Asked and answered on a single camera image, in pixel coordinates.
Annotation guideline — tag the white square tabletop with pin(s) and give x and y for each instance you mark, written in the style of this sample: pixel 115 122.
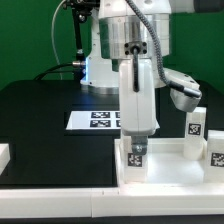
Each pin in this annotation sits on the white square tabletop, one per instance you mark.
pixel 166 163

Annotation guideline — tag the black camera stand pole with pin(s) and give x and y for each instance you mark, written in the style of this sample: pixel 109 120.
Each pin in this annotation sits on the black camera stand pole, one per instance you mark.
pixel 81 10

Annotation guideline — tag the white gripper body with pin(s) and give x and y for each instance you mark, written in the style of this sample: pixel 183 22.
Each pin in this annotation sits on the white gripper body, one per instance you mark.
pixel 137 109

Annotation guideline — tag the white sheet with tags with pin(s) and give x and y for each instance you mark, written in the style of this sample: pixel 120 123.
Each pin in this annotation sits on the white sheet with tags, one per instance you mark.
pixel 97 120

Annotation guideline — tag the white left fence piece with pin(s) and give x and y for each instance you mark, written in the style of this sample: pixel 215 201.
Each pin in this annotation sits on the white left fence piece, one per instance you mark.
pixel 4 156

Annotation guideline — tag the white front fence bar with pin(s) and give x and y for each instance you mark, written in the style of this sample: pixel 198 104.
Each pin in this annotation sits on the white front fence bar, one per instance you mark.
pixel 127 201

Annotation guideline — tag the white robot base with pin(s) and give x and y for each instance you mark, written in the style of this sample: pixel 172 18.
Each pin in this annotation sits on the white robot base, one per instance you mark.
pixel 100 78

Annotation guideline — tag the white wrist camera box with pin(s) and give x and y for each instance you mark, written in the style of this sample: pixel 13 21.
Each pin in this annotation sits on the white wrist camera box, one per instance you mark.
pixel 184 90

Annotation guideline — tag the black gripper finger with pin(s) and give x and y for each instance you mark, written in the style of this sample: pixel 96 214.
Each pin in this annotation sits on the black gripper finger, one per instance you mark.
pixel 139 145

